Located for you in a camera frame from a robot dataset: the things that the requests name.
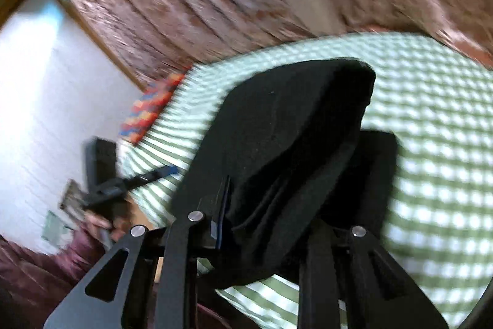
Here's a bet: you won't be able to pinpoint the maroon sleeve forearm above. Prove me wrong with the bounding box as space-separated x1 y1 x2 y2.
1 227 105 328

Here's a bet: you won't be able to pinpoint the colourful patchwork cloth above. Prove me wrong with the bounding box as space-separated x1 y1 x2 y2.
119 65 192 145

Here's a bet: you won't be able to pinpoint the green white checkered bedsheet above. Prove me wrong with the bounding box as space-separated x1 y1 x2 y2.
118 33 492 328

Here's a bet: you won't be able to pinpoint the black pants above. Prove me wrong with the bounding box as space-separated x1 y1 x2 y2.
171 58 398 289

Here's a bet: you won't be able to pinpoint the person's left hand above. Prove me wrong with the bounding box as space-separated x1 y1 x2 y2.
84 210 131 242

